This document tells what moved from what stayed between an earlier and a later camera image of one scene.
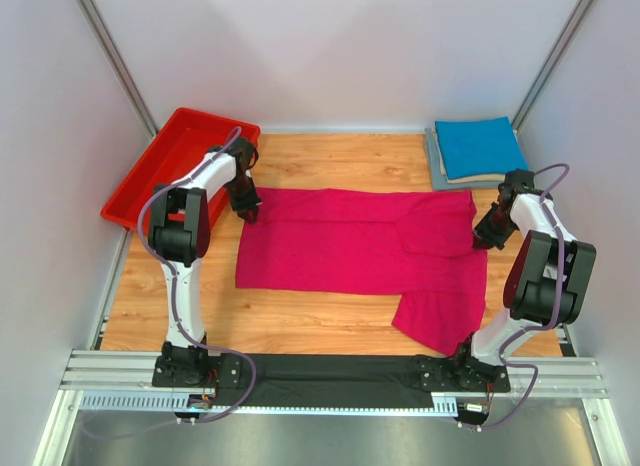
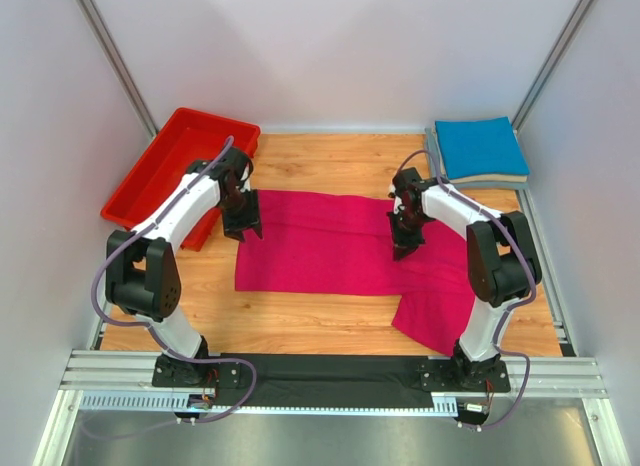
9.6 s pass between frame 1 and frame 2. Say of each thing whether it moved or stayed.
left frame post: stayed
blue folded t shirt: stayed
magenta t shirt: stayed
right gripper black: moved
